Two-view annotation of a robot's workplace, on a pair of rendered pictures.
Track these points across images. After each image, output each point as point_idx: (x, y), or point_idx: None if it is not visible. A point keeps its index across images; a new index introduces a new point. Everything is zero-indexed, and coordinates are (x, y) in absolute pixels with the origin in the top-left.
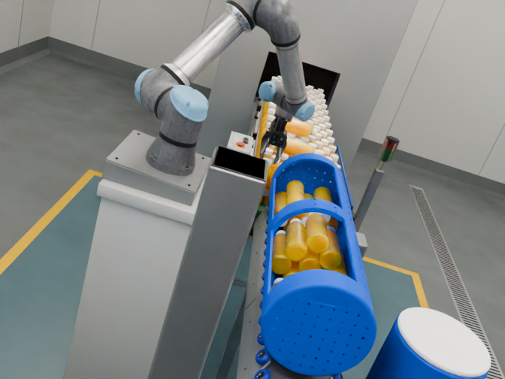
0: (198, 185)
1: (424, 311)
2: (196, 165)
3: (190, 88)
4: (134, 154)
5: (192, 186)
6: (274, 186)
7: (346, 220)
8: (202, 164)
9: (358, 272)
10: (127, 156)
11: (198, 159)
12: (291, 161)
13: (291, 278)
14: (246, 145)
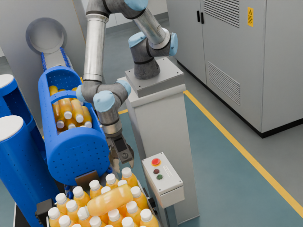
0: (127, 76)
1: (5, 135)
2: (137, 80)
3: (142, 35)
4: (162, 65)
5: (127, 71)
6: (102, 130)
7: (48, 98)
8: (136, 83)
9: (44, 79)
10: (162, 62)
11: (140, 84)
12: (93, 129)
13: (71, 70)
14: (153, 168)
